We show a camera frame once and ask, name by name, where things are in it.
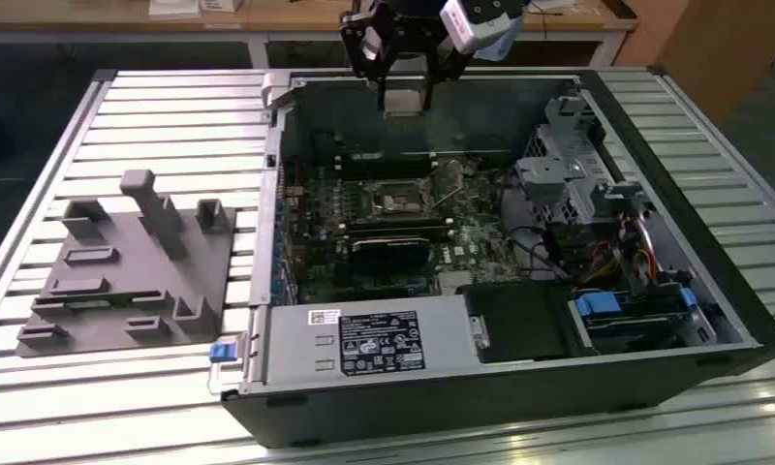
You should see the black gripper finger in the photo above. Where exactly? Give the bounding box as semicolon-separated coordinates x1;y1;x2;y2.
340;9;393;115
424;33;469;110

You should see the CPU with silver top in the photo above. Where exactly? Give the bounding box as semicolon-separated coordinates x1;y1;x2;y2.
385;86;426;118

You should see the metal locking lever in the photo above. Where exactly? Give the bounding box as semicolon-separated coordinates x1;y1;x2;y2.
430;177;470;207

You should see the wooden desk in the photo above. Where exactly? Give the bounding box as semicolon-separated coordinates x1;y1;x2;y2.
0;0;640;69

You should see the metal drive cage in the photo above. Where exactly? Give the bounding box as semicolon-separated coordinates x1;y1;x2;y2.
512;91;651;227

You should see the white paper stack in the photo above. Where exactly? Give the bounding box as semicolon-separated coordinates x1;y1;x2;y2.
147;0;202;21

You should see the green motherboard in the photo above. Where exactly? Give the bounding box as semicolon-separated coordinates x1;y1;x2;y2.
276;149;544;306

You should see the small graphics card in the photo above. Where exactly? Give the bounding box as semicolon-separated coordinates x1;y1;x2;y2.
346;234;430;268

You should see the wooden cabinet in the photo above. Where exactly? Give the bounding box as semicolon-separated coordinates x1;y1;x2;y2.
657;0;775;127

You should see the silver chipset heatsink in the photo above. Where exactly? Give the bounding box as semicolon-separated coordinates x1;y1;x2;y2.
438;270;473;295

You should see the black plastic shroud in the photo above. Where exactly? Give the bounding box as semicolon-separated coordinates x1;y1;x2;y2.
462;282;580;365

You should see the hard disk in blue carrier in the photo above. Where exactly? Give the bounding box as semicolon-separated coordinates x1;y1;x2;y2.
571;289;696;350

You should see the gray parts rack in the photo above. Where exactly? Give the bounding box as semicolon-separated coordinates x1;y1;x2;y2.
13;169;238;358

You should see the silver power supply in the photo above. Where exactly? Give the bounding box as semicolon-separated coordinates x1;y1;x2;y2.
260;294;492;388

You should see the black PC case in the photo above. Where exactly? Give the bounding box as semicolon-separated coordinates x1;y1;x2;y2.
217;66;775;450

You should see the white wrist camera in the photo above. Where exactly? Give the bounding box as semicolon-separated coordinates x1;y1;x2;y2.
437;0;516;55

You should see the black wire bundle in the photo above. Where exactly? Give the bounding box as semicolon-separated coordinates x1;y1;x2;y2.
502;225;573;285

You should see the coloured wire bundle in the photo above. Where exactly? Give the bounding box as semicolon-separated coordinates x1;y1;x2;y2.
584;239;660;285

